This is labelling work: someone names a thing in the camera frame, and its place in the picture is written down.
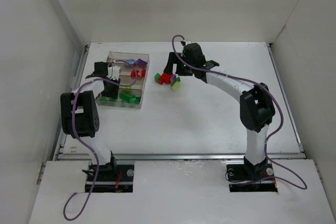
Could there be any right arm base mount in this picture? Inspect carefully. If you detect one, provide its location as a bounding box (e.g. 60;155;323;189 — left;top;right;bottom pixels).
225;163;278;193

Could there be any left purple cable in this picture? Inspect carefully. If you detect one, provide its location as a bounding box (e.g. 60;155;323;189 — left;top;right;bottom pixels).
63;59;142;221

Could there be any clear compartment organizer tray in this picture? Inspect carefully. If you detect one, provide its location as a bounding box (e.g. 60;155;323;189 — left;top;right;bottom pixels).
96;51;150;109

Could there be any green square lego in tray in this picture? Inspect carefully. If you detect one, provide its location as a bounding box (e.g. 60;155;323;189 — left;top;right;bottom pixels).
130;97;141;104

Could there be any dark green flat lego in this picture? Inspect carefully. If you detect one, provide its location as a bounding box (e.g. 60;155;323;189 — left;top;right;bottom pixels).
119;92;136;103

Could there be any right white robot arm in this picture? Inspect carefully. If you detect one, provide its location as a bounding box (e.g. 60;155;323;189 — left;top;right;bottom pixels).
163;42;275;175

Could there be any purple square lego brick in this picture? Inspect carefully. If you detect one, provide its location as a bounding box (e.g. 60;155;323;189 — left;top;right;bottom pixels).
136;59;148;68

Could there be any red arch lego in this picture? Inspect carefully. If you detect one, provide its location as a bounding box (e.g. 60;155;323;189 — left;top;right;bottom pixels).
131;70;141;77

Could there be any lime lego pile block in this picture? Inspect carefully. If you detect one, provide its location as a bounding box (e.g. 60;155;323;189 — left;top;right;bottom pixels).
172;81;181;92

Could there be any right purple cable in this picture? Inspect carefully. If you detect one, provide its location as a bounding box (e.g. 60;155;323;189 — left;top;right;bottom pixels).
171;34;308;190

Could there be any purple cable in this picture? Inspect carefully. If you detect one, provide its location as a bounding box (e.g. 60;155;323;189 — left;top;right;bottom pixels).
171;34;308;190
63;59;142;221

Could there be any lime lego in tray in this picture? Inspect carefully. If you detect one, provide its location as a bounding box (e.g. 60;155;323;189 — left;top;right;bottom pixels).
124;84;132;89

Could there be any green lego left of pile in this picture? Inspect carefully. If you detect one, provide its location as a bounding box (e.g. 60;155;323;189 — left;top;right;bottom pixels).
154;73;161;83

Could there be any small red lego block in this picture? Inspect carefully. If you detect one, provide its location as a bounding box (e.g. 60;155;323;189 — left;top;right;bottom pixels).
141;69;146;77

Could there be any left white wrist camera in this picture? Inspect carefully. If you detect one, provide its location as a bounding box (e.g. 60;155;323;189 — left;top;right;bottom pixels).
107;63;121;81

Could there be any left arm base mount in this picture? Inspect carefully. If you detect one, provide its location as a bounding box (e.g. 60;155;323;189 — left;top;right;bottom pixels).
92;164;134;193

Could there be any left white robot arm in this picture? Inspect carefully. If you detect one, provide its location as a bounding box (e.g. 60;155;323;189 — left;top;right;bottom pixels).
60;62;121;182

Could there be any large red lego block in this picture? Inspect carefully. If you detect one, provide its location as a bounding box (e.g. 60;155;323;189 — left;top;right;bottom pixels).
158;73;173;84

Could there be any aluminium rail front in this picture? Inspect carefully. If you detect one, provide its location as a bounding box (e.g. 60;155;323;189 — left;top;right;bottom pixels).
56;152;306;161

